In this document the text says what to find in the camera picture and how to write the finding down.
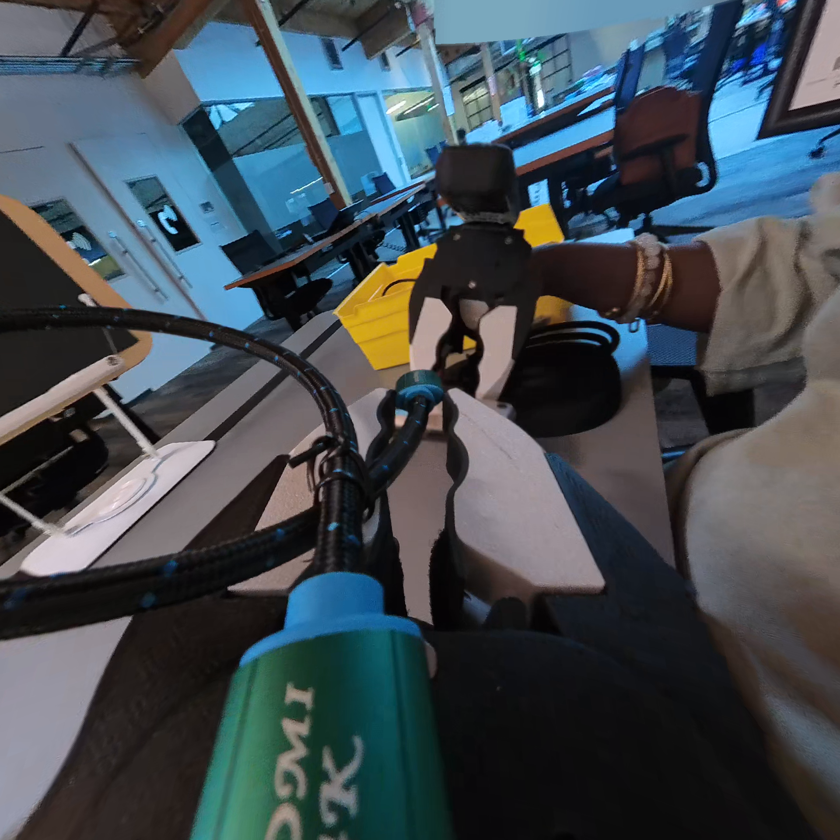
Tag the door window with phone icon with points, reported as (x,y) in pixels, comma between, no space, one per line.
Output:
(167,216)
(72,236)

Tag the person's right hand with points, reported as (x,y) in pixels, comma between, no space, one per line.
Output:
(577,275)

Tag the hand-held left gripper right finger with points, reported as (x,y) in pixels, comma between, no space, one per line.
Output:
(518,518)

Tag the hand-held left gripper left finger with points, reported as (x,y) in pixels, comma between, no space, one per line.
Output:
(298,489)

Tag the black office chair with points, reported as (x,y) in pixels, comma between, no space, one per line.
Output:
(249,253)

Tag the long wooden office desk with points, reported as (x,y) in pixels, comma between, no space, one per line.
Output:
(289,254)
(564,141)

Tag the person's right forearm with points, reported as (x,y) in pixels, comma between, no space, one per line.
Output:
(695,289)

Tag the black mesh cushion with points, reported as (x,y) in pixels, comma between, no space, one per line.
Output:
(564,394)

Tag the brown office chair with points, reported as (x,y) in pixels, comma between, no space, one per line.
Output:
(656,131)

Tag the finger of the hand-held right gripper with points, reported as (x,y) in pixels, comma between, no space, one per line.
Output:
(430,331)
(502,341)

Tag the framed white paper sign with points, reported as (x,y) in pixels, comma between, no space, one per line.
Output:
(820,65)

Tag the yellow plastic bin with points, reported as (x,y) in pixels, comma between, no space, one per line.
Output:
(380,315)

